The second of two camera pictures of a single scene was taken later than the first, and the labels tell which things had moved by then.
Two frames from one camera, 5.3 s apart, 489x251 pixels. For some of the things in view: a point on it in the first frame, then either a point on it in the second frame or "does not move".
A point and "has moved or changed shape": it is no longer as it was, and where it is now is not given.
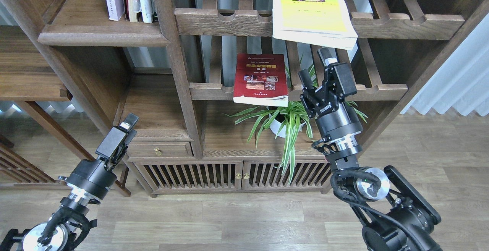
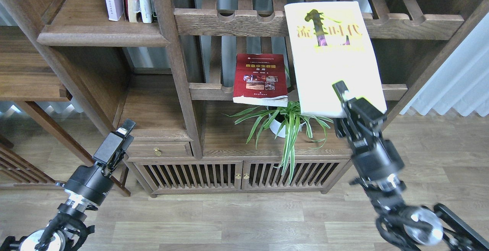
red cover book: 261,79 does not move
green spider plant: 284,118 does not move
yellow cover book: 315,13 has moved or changed shape
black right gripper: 335,117 -> 375,159
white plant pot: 276,126 does not move
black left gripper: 96,178 does not move
